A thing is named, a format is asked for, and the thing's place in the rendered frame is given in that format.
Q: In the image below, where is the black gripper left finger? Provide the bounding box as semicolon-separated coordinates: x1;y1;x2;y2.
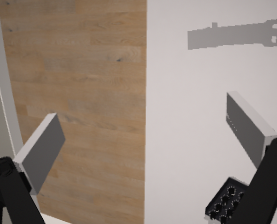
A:
0;113;66;224

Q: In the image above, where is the black knob box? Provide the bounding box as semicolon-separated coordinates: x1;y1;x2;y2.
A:
205;177;248;224

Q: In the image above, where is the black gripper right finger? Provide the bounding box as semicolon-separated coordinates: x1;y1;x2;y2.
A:
226;91;277;224

